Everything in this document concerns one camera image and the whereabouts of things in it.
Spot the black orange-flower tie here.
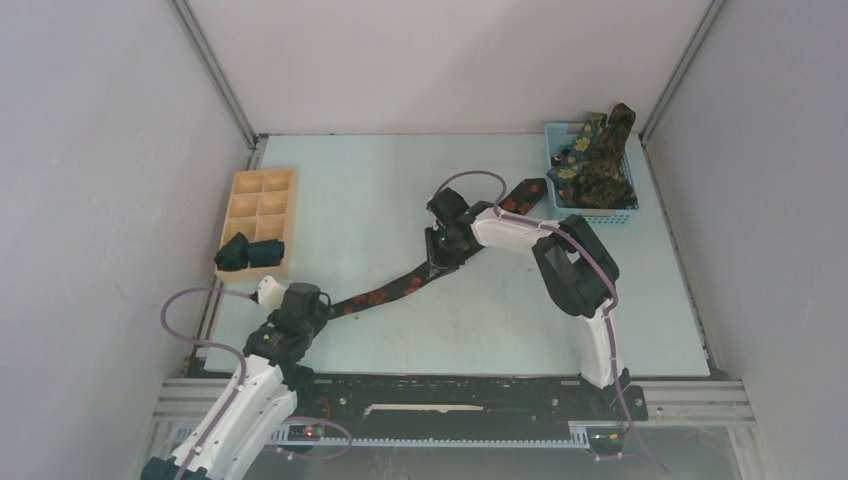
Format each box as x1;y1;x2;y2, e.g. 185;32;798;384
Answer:
329;178;548;321

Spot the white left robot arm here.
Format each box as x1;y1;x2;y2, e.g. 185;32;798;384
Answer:
141;276;332;479

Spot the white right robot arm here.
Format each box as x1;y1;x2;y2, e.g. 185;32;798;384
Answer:
425;188;623;418

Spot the rolled dark green tie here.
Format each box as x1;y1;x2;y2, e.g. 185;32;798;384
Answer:
247;239;285;268

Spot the wooden compartment organizer box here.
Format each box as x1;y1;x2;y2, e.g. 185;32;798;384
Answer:
215;167;298;284

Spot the navy yellow-flower tie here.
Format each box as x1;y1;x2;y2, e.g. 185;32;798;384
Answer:
545;113;607;207

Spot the light blue plastic basket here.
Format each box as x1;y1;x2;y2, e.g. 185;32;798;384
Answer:
544;116;640;225

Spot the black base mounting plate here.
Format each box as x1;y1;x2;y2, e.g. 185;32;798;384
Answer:
295;374;648;439

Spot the dark gold-patterned tie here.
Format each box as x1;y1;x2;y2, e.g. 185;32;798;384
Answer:
567;103;638;210

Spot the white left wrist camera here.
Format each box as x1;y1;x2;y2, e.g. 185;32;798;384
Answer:
254;275;287;311

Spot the light blue cable duct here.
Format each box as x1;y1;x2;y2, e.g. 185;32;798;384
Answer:
173;423;591;448

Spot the aluminium frame rail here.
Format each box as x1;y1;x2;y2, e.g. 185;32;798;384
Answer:
637;380;755;427

